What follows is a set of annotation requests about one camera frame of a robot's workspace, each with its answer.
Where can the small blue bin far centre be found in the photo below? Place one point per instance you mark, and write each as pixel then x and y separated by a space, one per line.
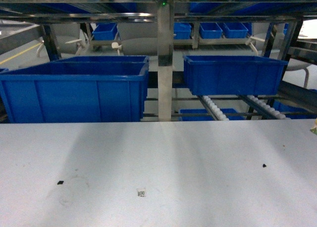
pixel 210 31

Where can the small blue bin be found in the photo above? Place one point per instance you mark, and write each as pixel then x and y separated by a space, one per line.
pixel 234 30
pixel 210 31
pixel 105 31

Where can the small blue bin far left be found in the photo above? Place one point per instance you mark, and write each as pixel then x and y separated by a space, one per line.
pixel 105 31

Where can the flower gift bag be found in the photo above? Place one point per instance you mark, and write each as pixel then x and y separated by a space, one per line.
pixel 314 128

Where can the large blue bin left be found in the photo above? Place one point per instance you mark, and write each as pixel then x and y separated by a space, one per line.
pixel 66 92

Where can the blue bin on rollers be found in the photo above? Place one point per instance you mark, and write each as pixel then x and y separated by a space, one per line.
pixel 232 75

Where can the QR code sticker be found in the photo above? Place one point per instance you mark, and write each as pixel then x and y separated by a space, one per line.
pixel 141 192

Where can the steel vertical post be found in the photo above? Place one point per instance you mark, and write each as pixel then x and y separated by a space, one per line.
pixel 165 59

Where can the small blue bin far right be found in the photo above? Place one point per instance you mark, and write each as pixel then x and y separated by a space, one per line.
pixel 234 30

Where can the blue bin under rollers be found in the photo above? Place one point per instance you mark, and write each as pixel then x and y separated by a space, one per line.
pixel 206 117

